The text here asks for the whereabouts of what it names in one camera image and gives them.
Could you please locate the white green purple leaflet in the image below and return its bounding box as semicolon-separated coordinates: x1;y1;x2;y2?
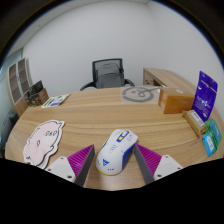
40;93;72;109

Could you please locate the purple hanging package card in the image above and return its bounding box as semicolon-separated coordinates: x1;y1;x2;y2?
191;70;219;123

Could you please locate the grey backpack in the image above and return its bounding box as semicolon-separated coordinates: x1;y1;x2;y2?
95;62;126;89

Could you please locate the black padded chair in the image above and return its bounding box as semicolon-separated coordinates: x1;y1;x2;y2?
0;109;19;158

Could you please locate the blue product package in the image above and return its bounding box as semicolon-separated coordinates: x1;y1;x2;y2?
201;133;216;158

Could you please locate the pink pig-shaped mouse pad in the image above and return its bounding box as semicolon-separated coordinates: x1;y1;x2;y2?
22;119;66;170

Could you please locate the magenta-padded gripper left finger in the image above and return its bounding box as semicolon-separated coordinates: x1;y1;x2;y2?
44;143;97;188

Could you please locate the white blue yellow computer mouse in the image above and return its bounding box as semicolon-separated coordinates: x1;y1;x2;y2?
95;128;139;177

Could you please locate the wooden side desk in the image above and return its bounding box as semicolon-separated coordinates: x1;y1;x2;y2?
142;67;198;96

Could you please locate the brown cardboard box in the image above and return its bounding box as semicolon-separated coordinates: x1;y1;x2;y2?
24;88;50;108

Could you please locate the black printed box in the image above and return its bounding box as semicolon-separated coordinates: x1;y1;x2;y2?
29;80;44;96

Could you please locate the green product package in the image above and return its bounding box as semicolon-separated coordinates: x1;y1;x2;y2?
204;118;223;148

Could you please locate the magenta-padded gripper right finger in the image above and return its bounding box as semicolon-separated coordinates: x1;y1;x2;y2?
133;143;184;185

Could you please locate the black mesh office chair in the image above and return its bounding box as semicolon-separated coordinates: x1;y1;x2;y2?
79;58;136;92

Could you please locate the wooden shelf unit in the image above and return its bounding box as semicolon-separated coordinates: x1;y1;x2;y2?
5;57;34;108

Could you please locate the orange cardboard box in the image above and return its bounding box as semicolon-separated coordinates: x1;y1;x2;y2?
158;87;196;115

